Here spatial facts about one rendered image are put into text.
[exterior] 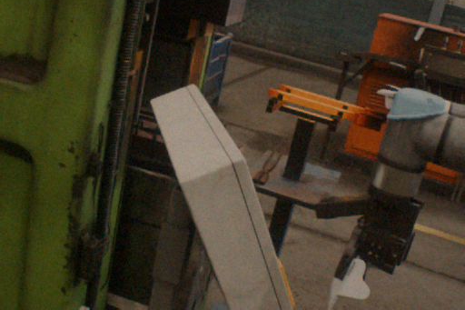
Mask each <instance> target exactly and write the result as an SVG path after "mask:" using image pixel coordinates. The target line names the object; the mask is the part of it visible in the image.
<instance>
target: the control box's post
mask: <svg viewBox="0 0 465 310"><path fill-rule="evenodd" d="M166 223H168V224H171V225H177V226H180V227H182V228H185V229H190V228H191V226H192V225H193V221H192V219H191V215H190V212H189V209H188V206H187V203H186V201H185V198H184V195H183V191H182V189H181V187H180V184H179V183H178V184H177V185H176V187H175V188H174V189H173V191H172V196H171V201H170V205H169V210H168V215H167V219H166ZM181 282H182V281H181ZM180 285H181V283H180V284H179V285H174V284H171V283H168V282H164V281H162V280H159V279H156V278H155V279H154V282H153V290H152V294H151V298H150V307H149V310H175V307H176V302H177V298H178V295H179V290H180Z"/></svg>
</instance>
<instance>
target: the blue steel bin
mask: <svg viewBox="0 0 465 310"><path fill-rule="evenodd" d="M232 38H233V34H231V33H228V34H227V35H221V34H216V33H214V38H213V46H212V51H211V55H210V60H209V64H208V69H207V74H206V78H205V83H204V88H203V98H204V100H205V101H206V103H207V104H208V103H209V102H210V101H212V100H213V101H212V103H211V105H218V106H219V105H221V102H220V97H221V93H222V89H223V81H224V77H225V72H226V69H225V68H226V64H227V59H228V55H229V51H230V46H231V42H232Z"/></svg>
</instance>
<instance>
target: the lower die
mask: <svg viewBox="0 0 465 310"><path fill-rule="evenodd" d="M140 110H144V111H147V112H151V113H153V109H150V108H146V107H143V106H140ZM139 119H143V130H142V131H141V130H140V126H141V123H140V125H139V130H138V135H137V140H136V146H135V149H136V151H135V152H137V153H140V154H144V155H149V154H150V152H151V149H152V143H153V134H154V130H155V127H156V126H157V125H158V124H157V121H156V118H155V117H152V116H149V115H143V114H139V116H138V121H139ZM137 123H138V122H137ZM137 123H136V122H135V121H134V132H133V138H132V143H131V148H130V150H132V148H133V145H134V135H135V129H136V125H137ZM153 153H154V155H153V156H154V157H156V158H159V159H163V160H166V161H167V160H168V158H169V157H170V156H169V153H168V150H167V147H166V144H165V142H164V140H163V135H162V134H159V135H158V131H157V135H156V139H155V144H154V150H153Z"/></svg>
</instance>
